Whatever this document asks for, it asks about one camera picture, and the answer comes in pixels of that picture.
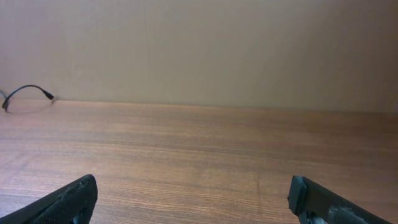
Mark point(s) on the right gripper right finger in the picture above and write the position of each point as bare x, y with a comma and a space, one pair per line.
312, 203

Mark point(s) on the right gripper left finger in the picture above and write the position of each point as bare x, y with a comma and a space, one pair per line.
73, 203

